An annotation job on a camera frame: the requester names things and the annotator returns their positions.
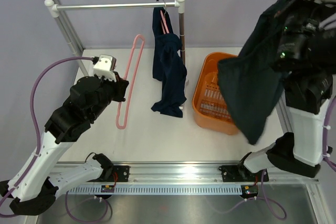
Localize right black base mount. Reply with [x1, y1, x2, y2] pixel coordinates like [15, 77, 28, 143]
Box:
[218, 165, 269, 183]

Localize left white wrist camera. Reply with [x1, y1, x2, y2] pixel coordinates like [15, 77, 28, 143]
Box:
[93, 54, 117, 82]

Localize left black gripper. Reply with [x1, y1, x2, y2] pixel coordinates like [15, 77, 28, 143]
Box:
[88, 71, 129, 121]

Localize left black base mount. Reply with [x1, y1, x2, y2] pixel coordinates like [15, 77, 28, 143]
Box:
[104, 165, 130, 183]

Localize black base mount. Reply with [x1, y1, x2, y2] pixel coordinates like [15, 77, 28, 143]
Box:
[104, 165, 130, 183]
[218, 165, 269, 183]

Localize pink hanger with green shorts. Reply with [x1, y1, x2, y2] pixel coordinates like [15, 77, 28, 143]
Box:
[114, 34, 145, 130]

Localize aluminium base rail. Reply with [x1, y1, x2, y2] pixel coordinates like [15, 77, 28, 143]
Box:
[47, 161, 320, 184]

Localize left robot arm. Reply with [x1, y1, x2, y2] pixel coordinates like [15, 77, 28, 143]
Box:
[1, 76, 129, 216]

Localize white slotted cable duct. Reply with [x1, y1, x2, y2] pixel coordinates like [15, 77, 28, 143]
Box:
[69, 184, 243, 195]

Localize metal clothes rack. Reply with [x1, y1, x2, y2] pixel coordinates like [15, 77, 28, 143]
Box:
[44, 0, 190, 109]

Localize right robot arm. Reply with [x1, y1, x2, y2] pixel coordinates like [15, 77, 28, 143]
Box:
[237, 0, 335, 180]

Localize dark green shorts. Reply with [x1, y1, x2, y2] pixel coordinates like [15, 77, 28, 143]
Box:
[217, 0, 291, 145]

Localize purple floor cable left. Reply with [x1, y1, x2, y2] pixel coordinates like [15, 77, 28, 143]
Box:
[64, 196, 114, 222]

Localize orange plastic basket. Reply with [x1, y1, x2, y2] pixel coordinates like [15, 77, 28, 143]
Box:
[192, 52, 239, 135]

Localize pink hanger with navy shorts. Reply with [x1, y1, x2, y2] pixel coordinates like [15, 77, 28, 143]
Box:
[160, 1, 170, 34]

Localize navy blue shorts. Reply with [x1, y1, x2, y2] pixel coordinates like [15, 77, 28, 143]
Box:
[151, 7, 187, 118]

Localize purple floor cable right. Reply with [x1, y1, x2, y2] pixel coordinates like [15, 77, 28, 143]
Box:
[207, 168, 287, 219]

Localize purple floor cable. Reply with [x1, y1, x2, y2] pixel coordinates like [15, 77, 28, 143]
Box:
[64, 196, 114, 222]
[207, 168, 287, 219]

